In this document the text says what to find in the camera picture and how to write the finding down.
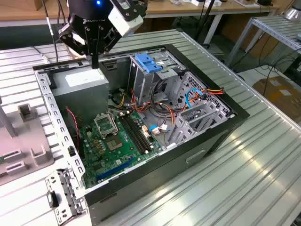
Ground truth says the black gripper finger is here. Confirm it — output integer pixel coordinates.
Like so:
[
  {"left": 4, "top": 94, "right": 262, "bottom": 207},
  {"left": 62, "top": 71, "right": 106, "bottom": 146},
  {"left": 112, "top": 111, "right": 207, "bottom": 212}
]
[
  {"left": 95, "top": 25, "right": 121, "bottom": 69},
  {"left": 58, "top": 21, "right": 96, "bottom": 69}
]

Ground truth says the red yellow power wire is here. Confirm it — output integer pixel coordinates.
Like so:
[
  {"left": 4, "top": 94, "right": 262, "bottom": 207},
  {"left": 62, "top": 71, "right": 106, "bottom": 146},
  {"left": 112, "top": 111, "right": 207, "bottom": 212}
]
[{"left": 188, "top": 86, "right": 226, "bottom": 105}]

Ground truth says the metal disk bay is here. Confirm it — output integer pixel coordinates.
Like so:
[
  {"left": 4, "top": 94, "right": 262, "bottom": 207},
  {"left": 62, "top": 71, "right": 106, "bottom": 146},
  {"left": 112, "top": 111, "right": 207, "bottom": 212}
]
[{"left": 164, "top": 70, "right": 237, "bottom": 150}]

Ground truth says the blue plastic bay latch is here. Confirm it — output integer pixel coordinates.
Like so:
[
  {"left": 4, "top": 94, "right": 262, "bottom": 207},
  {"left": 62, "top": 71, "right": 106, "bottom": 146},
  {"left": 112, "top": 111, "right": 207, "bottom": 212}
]
[{"left": 135, "top": 53, "right": 163, "bottom": 74}]

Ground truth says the metal optical drive cage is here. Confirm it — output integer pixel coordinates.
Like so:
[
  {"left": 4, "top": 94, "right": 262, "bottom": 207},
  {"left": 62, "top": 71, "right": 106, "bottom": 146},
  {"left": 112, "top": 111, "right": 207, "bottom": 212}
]
[{"left": 128, "top": 50, "right": 186, "bottom": 106}]

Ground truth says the grey power supply unit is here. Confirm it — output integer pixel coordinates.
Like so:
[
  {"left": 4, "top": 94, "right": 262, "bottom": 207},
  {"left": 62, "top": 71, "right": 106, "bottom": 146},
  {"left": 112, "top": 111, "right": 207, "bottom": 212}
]
[{"left": 50, "top": 65, "right": 110, "bottom": 121}]

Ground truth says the wooden desk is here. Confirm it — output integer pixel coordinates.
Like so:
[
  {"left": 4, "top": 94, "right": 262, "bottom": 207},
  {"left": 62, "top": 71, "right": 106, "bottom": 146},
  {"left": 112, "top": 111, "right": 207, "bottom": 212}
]
[{"left": 0, "top": 0, "right": 280, "bottom": 45}]

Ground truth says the metal socket cover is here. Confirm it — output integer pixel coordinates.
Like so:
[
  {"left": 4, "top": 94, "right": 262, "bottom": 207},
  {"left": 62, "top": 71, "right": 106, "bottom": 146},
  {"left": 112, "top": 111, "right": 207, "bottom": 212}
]
[{"left": 93, "top": 112, "right": 119, "bottom": 140}]

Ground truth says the black RAM slot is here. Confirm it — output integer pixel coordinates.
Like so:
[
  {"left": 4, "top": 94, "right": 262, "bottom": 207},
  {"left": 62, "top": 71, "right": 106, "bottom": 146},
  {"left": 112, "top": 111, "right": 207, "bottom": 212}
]
[
  {"left": 118, "top": 113, "right": 148, "bottom": 155},
  {"left": 124, "top": 111, "right": 153, "bottom": 153}
]

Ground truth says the grey parts rack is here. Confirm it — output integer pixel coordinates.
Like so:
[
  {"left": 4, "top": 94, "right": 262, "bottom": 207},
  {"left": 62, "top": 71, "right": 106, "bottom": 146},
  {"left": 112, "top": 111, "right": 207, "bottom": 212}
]
[{"left": 0, "top": 95, "right": 55, "bottom": 186}]

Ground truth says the CPU socket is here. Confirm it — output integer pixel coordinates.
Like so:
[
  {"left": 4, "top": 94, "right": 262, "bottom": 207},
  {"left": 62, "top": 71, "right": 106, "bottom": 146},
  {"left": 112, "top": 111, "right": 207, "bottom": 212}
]
[{"left": 103, "top": 133, "right": 126, "bottom": 153}]

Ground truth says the black tripod stand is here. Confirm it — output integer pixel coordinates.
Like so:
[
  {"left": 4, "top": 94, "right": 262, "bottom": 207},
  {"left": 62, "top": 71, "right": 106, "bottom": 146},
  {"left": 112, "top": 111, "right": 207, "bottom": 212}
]
[{"left": 194, "top": 0, "right": 218, "bottom": 47}]

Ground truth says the green motherboard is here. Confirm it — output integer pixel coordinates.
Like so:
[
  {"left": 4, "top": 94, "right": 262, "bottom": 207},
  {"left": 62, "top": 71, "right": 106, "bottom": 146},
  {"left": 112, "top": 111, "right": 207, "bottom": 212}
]
[{"left": 79, "top": 110, "right": 165, "bottom": 189}]

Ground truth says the blue expansion slot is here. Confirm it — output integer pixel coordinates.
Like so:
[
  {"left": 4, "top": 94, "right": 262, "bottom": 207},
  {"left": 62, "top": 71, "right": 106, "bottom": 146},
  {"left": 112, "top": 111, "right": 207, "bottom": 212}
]
[{"left": 95, "top": 157, "right": 135, "bottom": 182}]

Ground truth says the green RAM stick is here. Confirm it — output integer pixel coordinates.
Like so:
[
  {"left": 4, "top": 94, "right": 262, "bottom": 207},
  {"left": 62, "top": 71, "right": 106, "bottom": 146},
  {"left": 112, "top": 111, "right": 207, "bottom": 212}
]
[{"left": 0, "top": 150, "right": 22, "bottom": 164}]

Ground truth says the black PC case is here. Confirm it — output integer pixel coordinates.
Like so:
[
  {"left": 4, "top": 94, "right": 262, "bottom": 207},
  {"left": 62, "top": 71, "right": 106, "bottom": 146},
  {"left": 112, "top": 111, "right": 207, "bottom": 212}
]
[{"left": 32, "top": 43, "right": 250, "bottom": 226}]

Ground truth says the metal slat shelf table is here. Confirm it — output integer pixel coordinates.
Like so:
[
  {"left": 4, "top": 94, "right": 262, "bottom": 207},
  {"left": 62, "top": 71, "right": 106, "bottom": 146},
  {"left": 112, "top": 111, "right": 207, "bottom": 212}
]
[{"left": 224, "top": 15, "right": 301, "bottom": 68}]

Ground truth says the large brown cardboard box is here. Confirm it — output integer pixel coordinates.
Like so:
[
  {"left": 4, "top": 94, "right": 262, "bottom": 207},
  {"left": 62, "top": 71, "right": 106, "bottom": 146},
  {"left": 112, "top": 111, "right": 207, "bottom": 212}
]
[{"left": 253, "top": 75, "right": 301, "bottom": 121}]

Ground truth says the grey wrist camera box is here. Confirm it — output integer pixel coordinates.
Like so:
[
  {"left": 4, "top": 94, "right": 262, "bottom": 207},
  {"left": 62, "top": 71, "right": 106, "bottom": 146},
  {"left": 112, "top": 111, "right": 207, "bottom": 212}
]
[{"left": 108, "top": 0, "right": 144, "bottom": 37}]

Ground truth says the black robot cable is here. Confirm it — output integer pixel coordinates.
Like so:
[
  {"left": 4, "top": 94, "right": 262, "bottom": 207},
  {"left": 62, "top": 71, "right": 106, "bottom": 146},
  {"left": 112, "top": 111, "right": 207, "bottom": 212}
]
[{"left": 41, "top": 0, "right": 59, "bottom": 64}]

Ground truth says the yellow wire bundle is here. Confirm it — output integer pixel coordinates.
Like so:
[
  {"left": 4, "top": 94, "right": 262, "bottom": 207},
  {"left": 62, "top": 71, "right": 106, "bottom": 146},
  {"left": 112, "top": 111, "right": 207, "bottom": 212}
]
[{"left": 110, "top": 88, "right": 129, "bottom": 109}]

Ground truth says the orange black wire bundle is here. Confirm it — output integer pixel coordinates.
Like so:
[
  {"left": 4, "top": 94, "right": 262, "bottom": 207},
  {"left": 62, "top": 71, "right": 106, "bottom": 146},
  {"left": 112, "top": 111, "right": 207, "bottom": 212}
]
[{"left": 130, "top": 79, "right": 181, "bottom": 127}]

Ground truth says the blue data wire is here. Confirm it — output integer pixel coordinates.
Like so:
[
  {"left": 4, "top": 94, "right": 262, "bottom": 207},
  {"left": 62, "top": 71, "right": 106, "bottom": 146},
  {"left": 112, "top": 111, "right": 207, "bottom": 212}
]
[{"left": 185, "top": 88, "right": 207, "bottom": 109}]

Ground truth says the small blue wire white plug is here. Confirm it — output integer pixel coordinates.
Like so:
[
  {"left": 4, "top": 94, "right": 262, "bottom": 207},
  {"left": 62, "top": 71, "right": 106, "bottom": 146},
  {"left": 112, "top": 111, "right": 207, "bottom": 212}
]
[{"left": 149, "top": 124, "right": 171, "bottom": 136}]

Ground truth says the metal expansion card bracket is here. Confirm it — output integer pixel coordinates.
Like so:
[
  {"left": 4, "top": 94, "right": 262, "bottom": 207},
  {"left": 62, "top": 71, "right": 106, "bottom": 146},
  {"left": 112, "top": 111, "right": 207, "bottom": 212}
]
[{"left": 44, "top": 168, "right": 88, "bottom": 224}]

